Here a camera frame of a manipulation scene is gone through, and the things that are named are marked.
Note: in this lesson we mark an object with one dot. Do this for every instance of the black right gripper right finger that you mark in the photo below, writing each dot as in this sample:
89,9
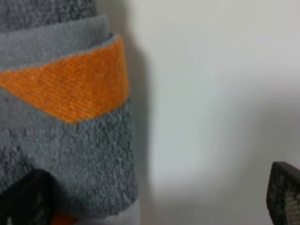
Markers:
283,194

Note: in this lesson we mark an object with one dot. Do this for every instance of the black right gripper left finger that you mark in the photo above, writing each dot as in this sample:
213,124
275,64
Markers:
29,201

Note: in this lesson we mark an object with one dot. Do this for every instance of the grey towel with orange pattern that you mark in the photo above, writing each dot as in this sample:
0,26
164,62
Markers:
64,109

